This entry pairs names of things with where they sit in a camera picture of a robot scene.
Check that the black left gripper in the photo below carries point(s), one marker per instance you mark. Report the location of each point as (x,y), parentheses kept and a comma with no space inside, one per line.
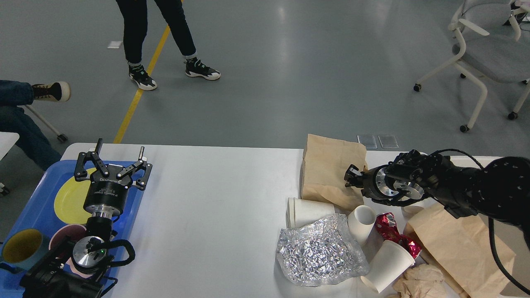
(106,192)

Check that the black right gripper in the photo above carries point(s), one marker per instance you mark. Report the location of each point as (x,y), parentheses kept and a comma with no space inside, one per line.
(383,189)

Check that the yellow plastic plate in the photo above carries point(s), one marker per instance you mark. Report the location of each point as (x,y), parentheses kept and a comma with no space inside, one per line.
(69,203)

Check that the pink mug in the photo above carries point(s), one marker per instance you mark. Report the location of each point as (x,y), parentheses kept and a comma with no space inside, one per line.
(76,233)

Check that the large brown paper bag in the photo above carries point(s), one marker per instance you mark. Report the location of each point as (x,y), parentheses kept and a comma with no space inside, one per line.
(460,248)

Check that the small scribbled paper cup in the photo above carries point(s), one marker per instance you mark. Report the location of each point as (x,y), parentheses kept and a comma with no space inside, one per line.
(411,210)

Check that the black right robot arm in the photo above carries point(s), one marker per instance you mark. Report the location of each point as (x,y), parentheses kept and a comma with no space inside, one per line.
(421,169)

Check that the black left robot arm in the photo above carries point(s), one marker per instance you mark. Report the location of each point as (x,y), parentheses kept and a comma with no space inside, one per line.
(78,267)

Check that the upright white paper cup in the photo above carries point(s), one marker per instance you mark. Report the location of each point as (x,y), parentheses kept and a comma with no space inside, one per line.
(360,223)

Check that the crushed red can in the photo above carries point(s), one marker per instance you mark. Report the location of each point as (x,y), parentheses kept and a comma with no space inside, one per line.
(386,226)

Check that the lying white paper cup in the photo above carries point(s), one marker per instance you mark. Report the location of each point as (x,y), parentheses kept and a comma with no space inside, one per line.
(301,212)

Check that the white chair leg left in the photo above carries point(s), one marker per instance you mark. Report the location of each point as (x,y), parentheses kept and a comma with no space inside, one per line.
(60,136)

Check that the crumpled aluminium foil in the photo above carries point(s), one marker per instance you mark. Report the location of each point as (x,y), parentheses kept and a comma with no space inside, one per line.
(321,253)

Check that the front white paper cup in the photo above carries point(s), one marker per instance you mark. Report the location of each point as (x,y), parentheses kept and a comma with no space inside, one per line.
(387,265)

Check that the white table edge left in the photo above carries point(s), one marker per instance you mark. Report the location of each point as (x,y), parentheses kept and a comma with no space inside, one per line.
(7,141)

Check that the teal mug yellow inside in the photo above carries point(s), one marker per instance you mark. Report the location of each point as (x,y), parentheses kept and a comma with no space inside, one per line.
(23,250)

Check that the seated person in jeans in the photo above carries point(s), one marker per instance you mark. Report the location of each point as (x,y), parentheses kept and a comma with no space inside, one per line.
(14,95)

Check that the crumpled brown paper front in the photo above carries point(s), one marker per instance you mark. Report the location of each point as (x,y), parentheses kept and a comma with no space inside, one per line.
(423,281)

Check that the grey office chair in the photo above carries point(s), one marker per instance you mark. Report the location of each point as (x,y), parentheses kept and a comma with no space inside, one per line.
(487,36)

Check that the white plastic bin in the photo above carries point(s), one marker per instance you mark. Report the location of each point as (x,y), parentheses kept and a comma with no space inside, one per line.
(455,159)

